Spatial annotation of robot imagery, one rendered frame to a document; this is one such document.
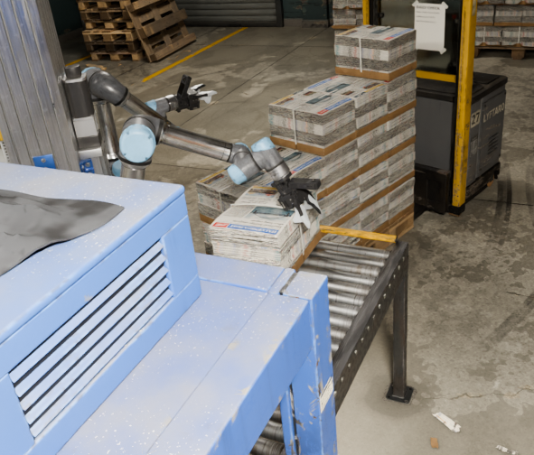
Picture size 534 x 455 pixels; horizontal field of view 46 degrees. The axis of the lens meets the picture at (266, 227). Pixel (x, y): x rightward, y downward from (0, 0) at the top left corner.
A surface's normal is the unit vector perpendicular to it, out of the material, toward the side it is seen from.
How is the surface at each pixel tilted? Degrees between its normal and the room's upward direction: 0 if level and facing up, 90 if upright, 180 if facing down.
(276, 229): 4
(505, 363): 0
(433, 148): 90
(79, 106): 90
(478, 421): 0
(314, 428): 90
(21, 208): 49
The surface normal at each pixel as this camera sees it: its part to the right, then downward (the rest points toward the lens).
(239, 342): -0.10, -0.87
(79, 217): 0.11, -0.90
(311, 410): -0.43, 0.47
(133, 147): 0.17, 0.36
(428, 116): -0.69, 0.41
